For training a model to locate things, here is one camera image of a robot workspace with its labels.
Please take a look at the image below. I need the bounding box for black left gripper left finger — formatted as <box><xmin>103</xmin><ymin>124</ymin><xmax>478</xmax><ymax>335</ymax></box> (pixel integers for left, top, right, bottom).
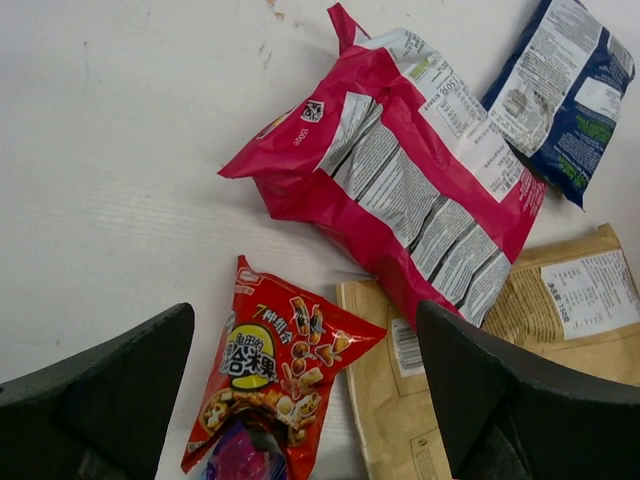
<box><xmin>1</xmin><ymin>303</ymin><xmax>194</xmax><ymax>479</ymax></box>

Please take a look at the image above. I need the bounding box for pink chips bag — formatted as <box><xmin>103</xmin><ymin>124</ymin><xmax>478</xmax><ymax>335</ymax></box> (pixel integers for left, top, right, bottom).
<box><xmin>221</xmin><ymin>4</ymin><xmax>546</xmax><ymax>325</ymax></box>

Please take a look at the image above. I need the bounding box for red rice cracker bag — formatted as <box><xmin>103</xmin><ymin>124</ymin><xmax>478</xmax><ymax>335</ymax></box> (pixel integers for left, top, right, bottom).
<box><xmin>180</xmin><ymin>255</ymin><xmax>386</xmax><ymax>479</ymax></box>

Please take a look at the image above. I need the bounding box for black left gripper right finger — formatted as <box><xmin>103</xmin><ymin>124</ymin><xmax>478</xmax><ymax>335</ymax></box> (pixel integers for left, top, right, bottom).
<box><xmin>416</xmin><ymin>301</ymin><xmax>639</xmax><ymax>479</ymax></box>

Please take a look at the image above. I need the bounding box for purple candy bag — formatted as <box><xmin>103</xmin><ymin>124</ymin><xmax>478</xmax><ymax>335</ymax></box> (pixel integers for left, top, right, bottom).
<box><xmin>201</xmin><ymin>422</ymin><xmax>288</xmax><ymax>480</ymax></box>

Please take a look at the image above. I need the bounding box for blue snack bag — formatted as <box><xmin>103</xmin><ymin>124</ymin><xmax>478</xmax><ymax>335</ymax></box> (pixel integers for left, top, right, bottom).
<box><xmin>481</xmin><ymin>0</ymin><xmax>635</xmax><ymax>206</ymax></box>

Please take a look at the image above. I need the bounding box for tan kraft snack bag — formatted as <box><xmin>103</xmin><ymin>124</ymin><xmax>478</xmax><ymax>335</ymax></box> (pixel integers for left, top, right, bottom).
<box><xmin>337</xmin><ymin>224</ymin><xmax>639</xmax><ymax>479</ymax></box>

